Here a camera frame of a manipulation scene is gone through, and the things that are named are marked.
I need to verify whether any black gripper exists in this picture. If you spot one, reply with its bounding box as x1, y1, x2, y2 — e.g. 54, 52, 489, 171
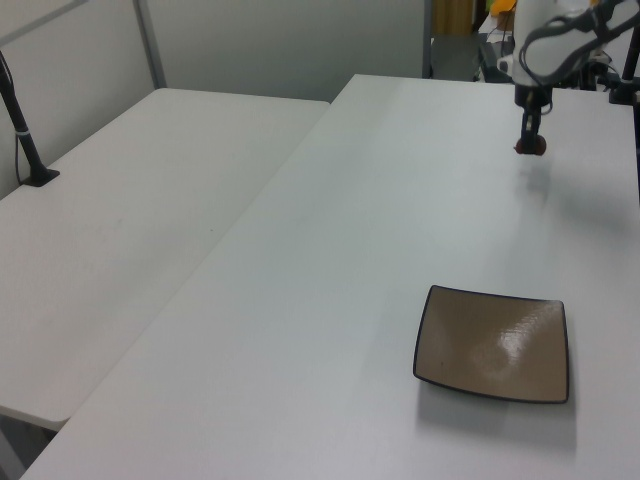
514, 83, 554, 147

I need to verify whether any small round brown food item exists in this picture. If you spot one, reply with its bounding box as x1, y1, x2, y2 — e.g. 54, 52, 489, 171
513, 136, 548, 156

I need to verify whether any square brown ceramic plate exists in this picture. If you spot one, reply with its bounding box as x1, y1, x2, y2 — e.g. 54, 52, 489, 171
412, 284, 571, 405

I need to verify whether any black power supply box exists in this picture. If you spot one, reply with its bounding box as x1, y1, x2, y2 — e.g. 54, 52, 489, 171
476, 40, 516, 84

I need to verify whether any black upright stand with clamp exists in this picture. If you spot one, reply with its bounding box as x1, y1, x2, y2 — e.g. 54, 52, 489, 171
607, 29, 640, 106

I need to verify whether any yellow cabinet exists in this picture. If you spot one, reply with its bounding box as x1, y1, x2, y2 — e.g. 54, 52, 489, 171
432, 0, 475, 36

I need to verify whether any grey metal shelf post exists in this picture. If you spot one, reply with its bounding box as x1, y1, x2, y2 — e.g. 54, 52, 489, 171
421, 0, 435, 80

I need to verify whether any grey metal partition post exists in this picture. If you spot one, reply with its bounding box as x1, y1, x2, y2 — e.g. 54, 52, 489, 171
130, 0, 169, 92

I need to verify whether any black slanted camera stand pole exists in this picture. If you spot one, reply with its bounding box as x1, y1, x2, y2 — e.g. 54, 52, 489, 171
0, 49, 61, 189

